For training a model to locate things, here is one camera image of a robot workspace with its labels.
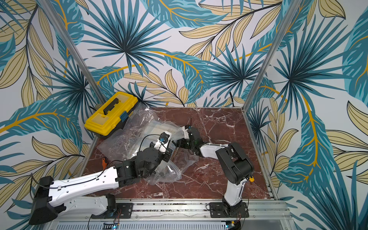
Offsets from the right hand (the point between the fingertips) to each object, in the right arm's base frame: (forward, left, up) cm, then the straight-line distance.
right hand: (176, 140), depth 93 cm
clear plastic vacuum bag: (+7, +20, +3) cm, 22 cm away
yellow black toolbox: (+10, +40, +11) cm, 43 cm away
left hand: (-13, +2, +21) cm, 25 cm away
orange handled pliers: (-13, +44, -5) cm, 46 cm away
